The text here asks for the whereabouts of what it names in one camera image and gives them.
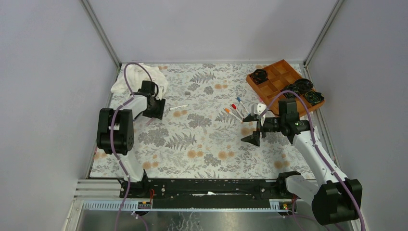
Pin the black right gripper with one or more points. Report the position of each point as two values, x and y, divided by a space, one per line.
254 138

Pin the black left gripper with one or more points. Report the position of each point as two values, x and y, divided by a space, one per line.
158 114

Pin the white pen red tip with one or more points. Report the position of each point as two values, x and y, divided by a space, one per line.
237 110
233 115

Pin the white pen blue tip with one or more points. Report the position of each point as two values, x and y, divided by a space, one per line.
242 104

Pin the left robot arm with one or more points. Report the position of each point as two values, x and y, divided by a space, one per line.
115 132

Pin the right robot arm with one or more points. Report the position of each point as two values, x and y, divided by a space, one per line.
335 197

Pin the white crumpled cloth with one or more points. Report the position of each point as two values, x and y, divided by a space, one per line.
135 76

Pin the orange compartment tray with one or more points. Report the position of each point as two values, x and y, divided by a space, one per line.
275 78

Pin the floral patterned mat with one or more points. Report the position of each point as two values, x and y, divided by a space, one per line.
202 140

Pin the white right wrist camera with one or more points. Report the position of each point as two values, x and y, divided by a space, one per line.
258 112

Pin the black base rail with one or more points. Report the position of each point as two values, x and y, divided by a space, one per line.
206 193

